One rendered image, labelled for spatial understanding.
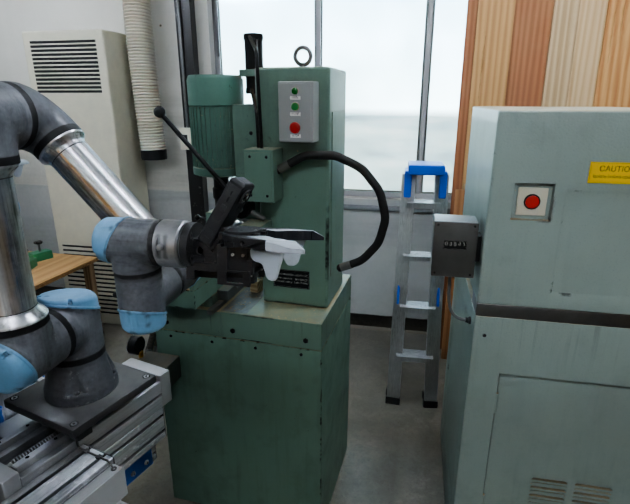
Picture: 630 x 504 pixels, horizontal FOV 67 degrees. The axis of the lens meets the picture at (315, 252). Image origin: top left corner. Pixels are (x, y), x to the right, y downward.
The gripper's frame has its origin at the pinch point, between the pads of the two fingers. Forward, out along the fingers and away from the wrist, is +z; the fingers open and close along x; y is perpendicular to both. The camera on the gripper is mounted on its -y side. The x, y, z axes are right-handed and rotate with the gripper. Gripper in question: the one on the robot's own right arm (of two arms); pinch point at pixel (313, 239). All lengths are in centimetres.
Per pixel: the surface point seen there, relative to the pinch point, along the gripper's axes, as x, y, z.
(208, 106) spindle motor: -71, -27, -50
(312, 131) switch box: -62, -20, -15
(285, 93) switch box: -61, -30, -22
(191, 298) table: -57, 29, -49
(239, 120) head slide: -73, -24, -40
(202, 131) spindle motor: -73, -20, -52
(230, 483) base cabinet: -75, 102, -44
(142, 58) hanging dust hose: -191, -68, -145
